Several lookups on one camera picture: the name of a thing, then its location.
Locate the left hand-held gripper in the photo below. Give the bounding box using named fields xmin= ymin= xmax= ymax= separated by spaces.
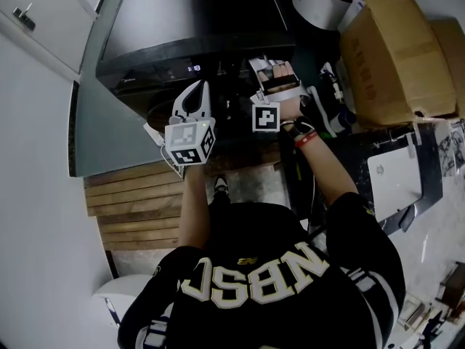
xmin=163 ymin=79 xmax=217 ymax=167

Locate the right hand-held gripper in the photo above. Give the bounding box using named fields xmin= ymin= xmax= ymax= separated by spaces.
xmin=248 ymin=57 xmax=310 ymax=134

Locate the black front-load washing machine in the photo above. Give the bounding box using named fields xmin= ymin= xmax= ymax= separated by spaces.
xmin=94 ymin=0 xmax=297 ymax=152

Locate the person's right forearm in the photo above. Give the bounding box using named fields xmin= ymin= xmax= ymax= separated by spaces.
xmin=281 ymin=119 xmax=360 ymax=209

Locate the person's left forearm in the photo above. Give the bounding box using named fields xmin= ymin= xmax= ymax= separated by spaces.
xmin=178 ymin=163 xmax=211 ymax=251

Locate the person's right hand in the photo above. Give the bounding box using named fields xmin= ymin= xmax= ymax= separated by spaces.
xmin=272 ymin=63 xmax=305 ymax=122

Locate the white power strip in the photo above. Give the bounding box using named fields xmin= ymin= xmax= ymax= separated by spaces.
xmin=142 ymin=121 xmax=169 ymax=149

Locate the black wristwatch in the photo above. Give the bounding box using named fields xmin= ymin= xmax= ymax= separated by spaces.
xmin=286 ymin=116 xmax=315 ymax=140

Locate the white water valve fitting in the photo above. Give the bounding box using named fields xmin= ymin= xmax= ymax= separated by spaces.
xmin=319 ymin=61 xmax=347 ymax=103

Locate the person's white shoe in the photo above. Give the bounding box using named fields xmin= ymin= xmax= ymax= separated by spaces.
xmin=213 ymin=174 xmax=230 ymax=196

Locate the red wristband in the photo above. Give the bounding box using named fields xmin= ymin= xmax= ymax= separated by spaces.
xmin=294 ymin=131 xmax=320 ymax=149

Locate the white cylindrical appliance black stripe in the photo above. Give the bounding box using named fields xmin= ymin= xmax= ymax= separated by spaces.
xmin=291 ymin=0 xmax=390 ymax=32

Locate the wooden slat platform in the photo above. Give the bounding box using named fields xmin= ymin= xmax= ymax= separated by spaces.
xmin=84 ymin=157 xmax=281 ymax=252

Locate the black marble table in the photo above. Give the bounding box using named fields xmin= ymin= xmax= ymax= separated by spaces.
xmin=279 ymin=119 xmax=445 ymax=240

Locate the large cardboard box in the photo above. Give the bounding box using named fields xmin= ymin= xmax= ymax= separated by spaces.
xmin=339 ymin=0 xmax=465 ymax=127

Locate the white door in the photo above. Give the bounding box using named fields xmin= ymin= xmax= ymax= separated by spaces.
xmin=0 ymin=0 xmax=100 ymax=76

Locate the white laptop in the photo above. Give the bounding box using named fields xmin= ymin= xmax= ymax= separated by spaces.
xmin=366 ymin=145 xmax=426 ymax=222

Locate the black lettered jersey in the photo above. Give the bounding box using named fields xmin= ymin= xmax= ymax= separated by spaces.
xmin=116 ymin=192 xmax=407 ymax=349

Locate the marble patterned box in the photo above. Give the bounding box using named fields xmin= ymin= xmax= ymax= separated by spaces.
xmin=435 ymin=119 xmax=465 ymax=178

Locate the white round stool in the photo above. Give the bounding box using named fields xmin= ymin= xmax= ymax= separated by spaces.
xmin=90 ymin=274 xmax=154 ymax=349

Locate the white drain hose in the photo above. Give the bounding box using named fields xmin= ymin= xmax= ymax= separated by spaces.
xmin=307 ymin=85 xmax=337 ymax=138

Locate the metal door handle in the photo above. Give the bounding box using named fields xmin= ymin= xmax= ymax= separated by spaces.
xmin=12 ymin=1 xmax=37 ymax=32

